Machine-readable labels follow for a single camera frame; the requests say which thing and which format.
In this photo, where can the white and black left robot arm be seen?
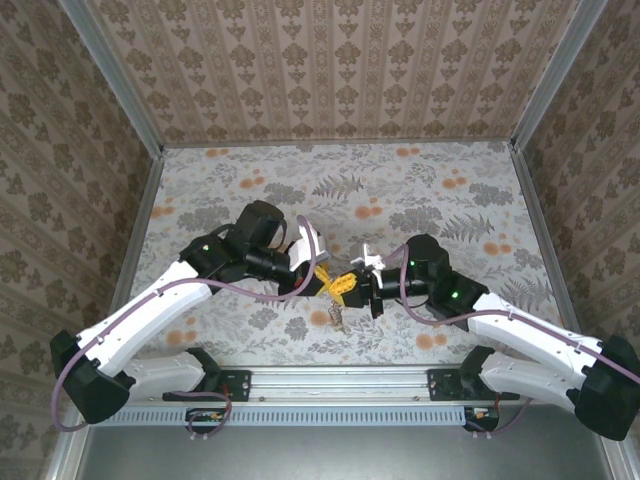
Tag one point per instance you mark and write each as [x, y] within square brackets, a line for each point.
[150, 310]

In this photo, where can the grey metal sheet panel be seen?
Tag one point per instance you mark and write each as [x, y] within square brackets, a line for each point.
[325, 455]

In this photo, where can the small black controller board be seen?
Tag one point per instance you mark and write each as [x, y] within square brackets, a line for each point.
[482, 415]
[205, 416]

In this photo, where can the aluminium mounting rail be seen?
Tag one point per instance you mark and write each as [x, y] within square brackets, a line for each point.
[325, 385]

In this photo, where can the aluminium table back rail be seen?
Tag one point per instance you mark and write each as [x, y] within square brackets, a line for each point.
[340, 143]

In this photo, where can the aluminium table side rail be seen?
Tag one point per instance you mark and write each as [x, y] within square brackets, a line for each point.
[540, 225]
[135, 250]

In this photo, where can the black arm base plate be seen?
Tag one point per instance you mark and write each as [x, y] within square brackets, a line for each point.
[440, 385]
[239, 385]

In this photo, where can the aluminium frame post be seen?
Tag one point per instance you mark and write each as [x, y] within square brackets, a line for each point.
[555, 80]
[115, 85]

